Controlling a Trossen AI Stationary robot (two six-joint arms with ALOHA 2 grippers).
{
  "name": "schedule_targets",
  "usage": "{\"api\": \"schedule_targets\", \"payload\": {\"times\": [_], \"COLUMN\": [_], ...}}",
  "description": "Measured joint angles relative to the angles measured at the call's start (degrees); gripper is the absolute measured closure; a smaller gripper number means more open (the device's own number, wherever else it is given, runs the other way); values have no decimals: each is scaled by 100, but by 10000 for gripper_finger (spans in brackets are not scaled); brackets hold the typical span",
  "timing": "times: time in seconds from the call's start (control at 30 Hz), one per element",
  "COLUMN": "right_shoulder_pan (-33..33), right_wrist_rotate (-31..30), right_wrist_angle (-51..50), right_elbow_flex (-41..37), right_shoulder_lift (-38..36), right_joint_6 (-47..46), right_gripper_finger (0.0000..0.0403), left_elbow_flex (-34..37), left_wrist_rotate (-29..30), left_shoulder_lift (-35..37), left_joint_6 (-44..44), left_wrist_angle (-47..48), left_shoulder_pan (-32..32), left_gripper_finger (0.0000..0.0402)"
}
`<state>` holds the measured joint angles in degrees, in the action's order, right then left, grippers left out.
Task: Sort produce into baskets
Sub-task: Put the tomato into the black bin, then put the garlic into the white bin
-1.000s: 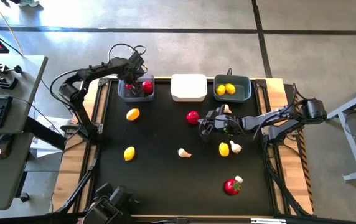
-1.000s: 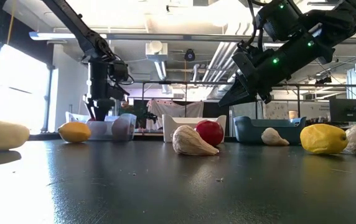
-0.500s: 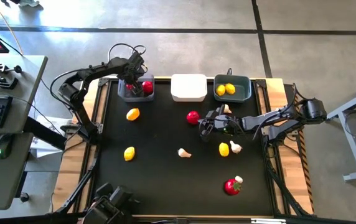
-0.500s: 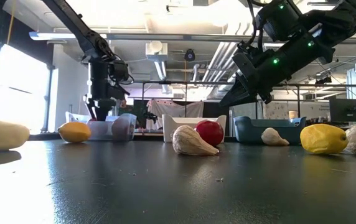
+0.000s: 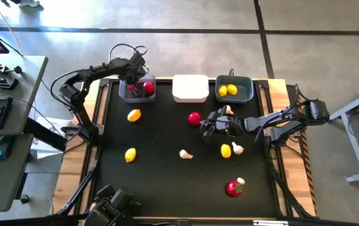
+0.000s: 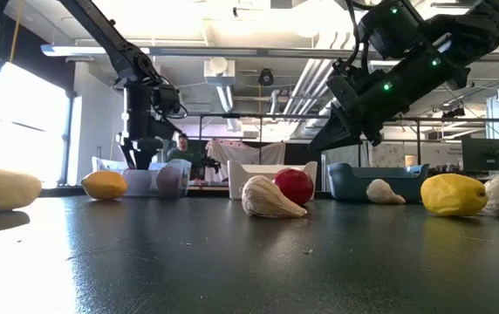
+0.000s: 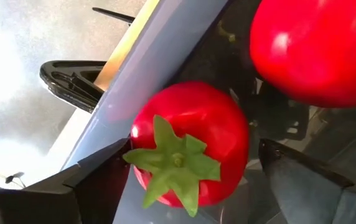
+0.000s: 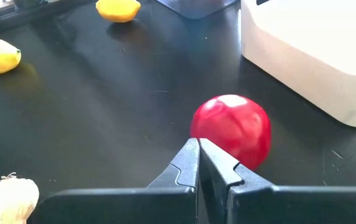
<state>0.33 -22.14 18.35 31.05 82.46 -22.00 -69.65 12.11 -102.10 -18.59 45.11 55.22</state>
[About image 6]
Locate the black pipe rack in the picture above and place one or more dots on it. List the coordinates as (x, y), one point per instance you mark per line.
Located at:
(419, 141)

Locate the white ceiling light bar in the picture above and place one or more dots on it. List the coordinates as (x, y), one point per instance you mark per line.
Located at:
(79, 50)

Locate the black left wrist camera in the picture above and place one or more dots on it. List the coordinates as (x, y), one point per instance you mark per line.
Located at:
(166, 101)

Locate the yellow toy lemon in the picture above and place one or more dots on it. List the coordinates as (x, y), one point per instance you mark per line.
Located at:
(103, 185)
(452, 195)

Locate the blue-grey plastic basket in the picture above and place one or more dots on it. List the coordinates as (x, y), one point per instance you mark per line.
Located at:
(350, 185)

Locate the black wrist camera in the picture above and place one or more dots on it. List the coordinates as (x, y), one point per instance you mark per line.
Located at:
(166, 101)
(393, 26)

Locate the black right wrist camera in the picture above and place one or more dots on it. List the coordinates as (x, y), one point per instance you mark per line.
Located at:
(393, 26)

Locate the black table mat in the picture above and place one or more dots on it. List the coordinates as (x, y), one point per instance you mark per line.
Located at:
(232, 270)

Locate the person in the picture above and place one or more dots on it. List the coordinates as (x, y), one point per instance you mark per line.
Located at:
(184, 154)

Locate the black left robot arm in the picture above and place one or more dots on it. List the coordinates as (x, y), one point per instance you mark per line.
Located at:
(114, 43)

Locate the pale yellow potato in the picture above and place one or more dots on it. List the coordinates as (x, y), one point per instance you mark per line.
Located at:
(1, 189)

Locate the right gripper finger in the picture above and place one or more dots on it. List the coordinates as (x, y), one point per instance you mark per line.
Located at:
(341, 133)

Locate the clear plastic basket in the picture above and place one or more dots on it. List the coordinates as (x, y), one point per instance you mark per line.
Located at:
(186, 183)

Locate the white hanging cloth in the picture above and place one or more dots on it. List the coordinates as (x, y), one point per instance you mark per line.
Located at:
(241, 152)

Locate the white plastic basket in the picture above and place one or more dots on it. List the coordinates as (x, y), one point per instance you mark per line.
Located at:
(234, 187)

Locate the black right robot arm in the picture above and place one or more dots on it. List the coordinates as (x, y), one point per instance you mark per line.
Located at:
(485, 26)

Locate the black monitor on stand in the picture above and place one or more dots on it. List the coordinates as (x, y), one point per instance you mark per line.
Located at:
(487, 154)

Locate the black ceiling camera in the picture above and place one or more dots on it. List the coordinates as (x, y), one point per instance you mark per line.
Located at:
(266, 77)

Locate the white pendant lamp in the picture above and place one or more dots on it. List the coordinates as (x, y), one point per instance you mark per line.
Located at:
(219, 70)

